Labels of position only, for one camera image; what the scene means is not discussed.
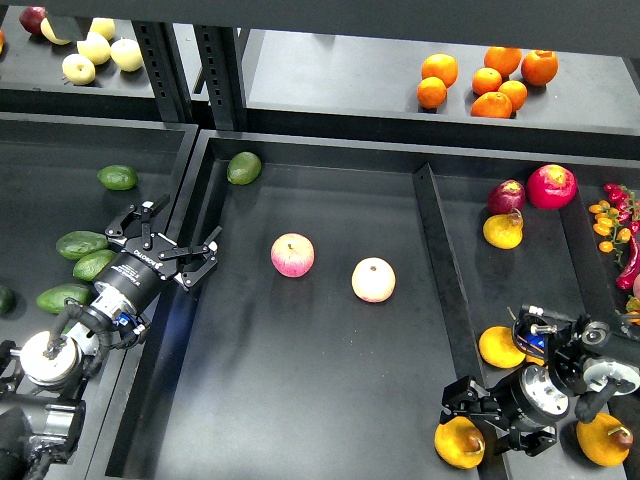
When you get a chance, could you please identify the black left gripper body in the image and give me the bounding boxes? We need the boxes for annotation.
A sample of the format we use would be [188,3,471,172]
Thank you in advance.
[93,234,175,313]

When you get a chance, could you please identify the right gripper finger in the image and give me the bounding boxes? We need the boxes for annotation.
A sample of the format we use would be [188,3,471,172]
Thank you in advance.
[439,376,500,425]
[494,426,557,457]

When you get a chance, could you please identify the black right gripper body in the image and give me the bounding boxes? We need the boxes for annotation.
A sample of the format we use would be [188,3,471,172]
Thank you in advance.
[492,369,570,432]

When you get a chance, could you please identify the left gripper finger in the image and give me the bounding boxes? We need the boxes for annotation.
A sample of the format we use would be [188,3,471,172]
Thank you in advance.
[104,193,172,251]
[157,226,222,291]

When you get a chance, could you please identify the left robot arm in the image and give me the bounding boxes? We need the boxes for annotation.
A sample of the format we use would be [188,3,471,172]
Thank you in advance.
[1,196,222,479]

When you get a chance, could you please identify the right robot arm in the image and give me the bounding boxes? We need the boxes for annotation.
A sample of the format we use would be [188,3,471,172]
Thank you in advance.
[440,305,639,456]

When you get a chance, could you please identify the yellow pear right tray middle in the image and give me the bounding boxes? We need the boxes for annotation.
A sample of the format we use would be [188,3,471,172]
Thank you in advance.
[525,354,545,366]

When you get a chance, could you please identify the yellow pear tray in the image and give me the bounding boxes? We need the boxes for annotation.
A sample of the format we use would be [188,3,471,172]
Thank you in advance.
[575,412,634,467]
[478,326,525,369]
[525,354,545,366]

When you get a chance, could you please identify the green avocado left upper pile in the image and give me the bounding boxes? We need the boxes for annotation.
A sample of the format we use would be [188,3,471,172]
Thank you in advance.
[55,230,108,260]

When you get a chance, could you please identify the green avocado pile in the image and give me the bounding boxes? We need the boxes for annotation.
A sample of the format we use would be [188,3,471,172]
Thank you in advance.
[72,249,116,282]
[55,230,108,260]

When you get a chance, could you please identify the green avocado left middle pile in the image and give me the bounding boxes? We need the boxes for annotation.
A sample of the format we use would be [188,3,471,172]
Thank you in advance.
[72,249,116,282]

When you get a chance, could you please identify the green avocado upper left tray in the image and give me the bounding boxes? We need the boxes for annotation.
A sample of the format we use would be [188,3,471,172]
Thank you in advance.
[97,165,138,191]

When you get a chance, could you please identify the yellow pear right tray left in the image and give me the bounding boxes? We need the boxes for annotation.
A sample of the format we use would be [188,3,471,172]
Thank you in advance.
[478,326,525,369]

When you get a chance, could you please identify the round green avocado top centre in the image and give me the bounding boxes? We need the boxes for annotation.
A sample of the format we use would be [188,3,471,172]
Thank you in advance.
[227,151,262,185]

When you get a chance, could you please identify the dark avocado at left edge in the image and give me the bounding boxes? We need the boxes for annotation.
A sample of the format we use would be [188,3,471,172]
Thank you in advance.
[0,285,15,315]

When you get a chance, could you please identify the pale yellow pear front left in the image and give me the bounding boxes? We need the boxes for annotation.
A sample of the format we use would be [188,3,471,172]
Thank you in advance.
[61,54,96,86]

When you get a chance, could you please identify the pale yellow pear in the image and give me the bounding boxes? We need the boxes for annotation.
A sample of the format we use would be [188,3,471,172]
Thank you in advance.
[110,38,143,73]
[76,32,111,65]
[61,54,96,86]
[89,17,116,41]

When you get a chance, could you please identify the pale yellow pear right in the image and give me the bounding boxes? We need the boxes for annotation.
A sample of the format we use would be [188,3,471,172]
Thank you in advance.
[110,38,143,73]

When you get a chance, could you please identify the pale yellow pear middle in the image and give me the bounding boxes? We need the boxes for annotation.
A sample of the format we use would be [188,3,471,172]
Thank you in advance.
[76,32,111,65]

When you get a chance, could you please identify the pale yellow pear back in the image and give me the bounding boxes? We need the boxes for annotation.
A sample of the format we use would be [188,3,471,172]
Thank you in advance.
[89,17,116,41]

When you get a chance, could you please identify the pale yellow pear half hidden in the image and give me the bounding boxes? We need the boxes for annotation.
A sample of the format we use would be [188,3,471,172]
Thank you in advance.
[40,18,71,46]

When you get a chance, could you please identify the black metal tray divider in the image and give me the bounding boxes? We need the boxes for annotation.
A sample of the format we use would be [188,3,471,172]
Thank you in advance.
[411,162,511,480]

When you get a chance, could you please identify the black left tray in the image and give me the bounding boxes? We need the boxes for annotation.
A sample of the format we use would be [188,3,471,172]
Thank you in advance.
[1,113,198,479]

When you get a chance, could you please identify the pink red apple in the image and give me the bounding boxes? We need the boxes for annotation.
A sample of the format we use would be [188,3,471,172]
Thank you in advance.
[270,232,315,278]

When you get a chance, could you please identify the orange cherry tomatoes lower right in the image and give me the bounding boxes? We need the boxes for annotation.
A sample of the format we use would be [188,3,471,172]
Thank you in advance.
[625,296,640,325]

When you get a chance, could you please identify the pale yellow pink apple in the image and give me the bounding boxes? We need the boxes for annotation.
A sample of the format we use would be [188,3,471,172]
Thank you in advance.
[351,257,396,303]

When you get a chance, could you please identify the red chili pepper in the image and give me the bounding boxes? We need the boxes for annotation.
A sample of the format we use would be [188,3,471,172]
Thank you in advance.
[615,236,639,291]

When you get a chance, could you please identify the large black centre tray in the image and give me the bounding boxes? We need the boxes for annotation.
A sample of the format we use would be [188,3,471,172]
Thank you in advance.
[106,131,639,479]

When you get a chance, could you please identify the orange cherry tomato bunch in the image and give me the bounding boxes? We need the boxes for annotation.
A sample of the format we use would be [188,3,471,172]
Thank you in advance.
[588,200,632,253]

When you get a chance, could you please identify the bright red apple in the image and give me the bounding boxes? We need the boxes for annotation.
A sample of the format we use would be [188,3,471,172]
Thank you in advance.
[526,164,578,210]

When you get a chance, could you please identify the red cherry tomato bunch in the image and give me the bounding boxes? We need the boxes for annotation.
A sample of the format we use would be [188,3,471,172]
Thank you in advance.
[603,183,639,236]

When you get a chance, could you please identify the dark red apple on shelf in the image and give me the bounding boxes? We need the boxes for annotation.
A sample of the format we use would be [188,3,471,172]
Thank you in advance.
[18,6,46,36]

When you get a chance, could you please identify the orange lower left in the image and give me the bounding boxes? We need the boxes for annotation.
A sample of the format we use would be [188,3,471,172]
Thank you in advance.
[416,76,447,109]

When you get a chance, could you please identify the orange bottom front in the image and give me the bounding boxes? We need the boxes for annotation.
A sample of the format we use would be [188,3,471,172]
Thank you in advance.
[470,91,512,119]

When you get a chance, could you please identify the small orange right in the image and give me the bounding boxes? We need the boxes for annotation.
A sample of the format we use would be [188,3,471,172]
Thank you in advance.
[498,80,528,113]

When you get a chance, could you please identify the black perforated shelf post left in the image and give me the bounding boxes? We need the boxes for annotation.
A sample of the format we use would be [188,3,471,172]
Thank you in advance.
[132,20,194,123]

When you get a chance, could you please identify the black perforated shelf post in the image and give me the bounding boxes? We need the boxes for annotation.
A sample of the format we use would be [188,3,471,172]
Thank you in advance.
[194,25,248,132]
[132,20,194,123]

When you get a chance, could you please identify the black perforated shelf post right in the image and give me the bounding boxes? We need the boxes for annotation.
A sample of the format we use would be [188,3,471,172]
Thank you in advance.
[194,25,248,132]

